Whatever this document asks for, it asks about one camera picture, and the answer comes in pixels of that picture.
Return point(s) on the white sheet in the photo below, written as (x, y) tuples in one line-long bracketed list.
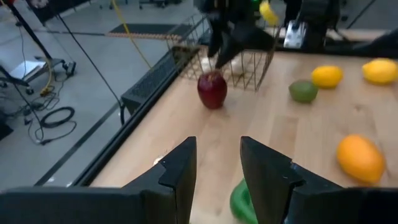
[(28, 69)]

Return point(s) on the yellow lemon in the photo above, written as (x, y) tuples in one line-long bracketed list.
[(380, 71), (327, 76)]

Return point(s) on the orange citrus fruit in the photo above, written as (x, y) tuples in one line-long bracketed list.
[(360, 158)]

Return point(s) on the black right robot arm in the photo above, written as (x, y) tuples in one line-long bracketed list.
[(317, 18)]

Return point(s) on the white garlic bulb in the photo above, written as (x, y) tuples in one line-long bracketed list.
[(238, 68), (206, 63)]

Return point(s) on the green bell pepper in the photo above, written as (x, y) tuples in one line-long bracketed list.
[(242, 202)]

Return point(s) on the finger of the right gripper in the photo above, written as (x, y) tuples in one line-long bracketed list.
[(231, 49), (215, 43)]

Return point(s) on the green lime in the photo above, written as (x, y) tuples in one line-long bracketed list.
[(303, 91)]

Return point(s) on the black wheeled stand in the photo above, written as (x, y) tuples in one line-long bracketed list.
[(30, 31)]

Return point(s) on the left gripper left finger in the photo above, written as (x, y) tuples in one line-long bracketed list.
[(177, 174)]

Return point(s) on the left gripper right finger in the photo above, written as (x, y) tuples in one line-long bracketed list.
[(267, 180)]

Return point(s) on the black mat orange stripes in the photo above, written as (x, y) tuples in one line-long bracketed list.
[(140, 28)]

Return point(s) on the dark red apple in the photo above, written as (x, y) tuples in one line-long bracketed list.
[(212, 90)]

